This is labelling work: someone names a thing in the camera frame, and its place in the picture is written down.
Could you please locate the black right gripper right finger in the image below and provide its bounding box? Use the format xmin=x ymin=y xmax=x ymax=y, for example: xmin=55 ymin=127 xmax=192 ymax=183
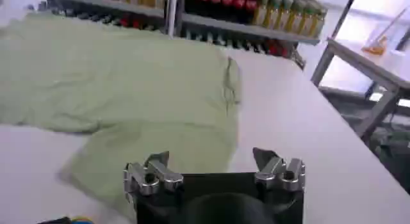
xmin=252 ymin=147 xmax=306 ymax=193

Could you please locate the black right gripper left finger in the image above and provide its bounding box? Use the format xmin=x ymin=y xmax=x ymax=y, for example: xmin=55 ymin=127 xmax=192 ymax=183
xmin=123 ymin=150 xmax=185 ymax=197

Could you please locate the light green polo shirt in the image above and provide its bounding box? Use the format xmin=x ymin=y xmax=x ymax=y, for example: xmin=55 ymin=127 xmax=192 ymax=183
xmin=0 ymin=12 xmax=242 ymax=220

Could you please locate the black frame pole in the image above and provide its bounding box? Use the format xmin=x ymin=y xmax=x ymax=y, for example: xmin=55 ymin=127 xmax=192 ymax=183
xmin=329 ymin=0 xmax=360 ymax=40

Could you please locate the glass flask with orange liquid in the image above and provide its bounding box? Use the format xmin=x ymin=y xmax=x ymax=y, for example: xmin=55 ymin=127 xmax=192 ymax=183
xmin=361 ymin=6 xmax=410 ymax=56

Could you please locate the white side table grey frame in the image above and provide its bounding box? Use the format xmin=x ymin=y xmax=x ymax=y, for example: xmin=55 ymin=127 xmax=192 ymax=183
xmin=309 ymin=38 xmax=410 ymax=143

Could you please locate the shelf rack with bottles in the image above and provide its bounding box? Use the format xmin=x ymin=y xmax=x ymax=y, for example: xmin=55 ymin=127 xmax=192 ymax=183
xmin=27 ymin=0 xmax=329 ymax=59

